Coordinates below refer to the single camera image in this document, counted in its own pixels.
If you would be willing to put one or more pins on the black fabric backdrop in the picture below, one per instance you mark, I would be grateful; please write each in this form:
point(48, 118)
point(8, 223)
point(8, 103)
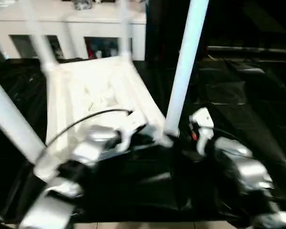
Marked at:
point(248, 21)

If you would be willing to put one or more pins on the white plastic table top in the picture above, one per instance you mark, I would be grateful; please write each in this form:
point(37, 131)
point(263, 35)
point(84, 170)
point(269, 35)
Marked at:
point(85, 83)

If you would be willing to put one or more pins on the black mat cloth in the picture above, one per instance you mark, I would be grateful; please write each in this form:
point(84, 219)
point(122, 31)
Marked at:
point(240, 107)

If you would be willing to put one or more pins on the dark patterned cabinet-top object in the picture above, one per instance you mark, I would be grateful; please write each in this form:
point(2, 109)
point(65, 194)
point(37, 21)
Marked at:
point(82, 3)

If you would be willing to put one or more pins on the grey metal rail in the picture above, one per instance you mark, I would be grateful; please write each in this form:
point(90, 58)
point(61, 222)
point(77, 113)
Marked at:
point(248, 48)

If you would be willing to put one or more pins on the white glass door cabinet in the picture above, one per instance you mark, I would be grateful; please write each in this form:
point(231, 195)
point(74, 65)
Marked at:
point(74, 21)

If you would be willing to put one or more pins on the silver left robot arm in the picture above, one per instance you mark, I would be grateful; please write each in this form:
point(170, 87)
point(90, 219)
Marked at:
point(90, 148)

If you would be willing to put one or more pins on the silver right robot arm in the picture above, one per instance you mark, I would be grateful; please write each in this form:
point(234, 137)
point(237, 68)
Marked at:
point(248, 162)

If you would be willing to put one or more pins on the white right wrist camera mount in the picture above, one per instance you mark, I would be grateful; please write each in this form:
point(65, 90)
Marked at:
point(203, 119)

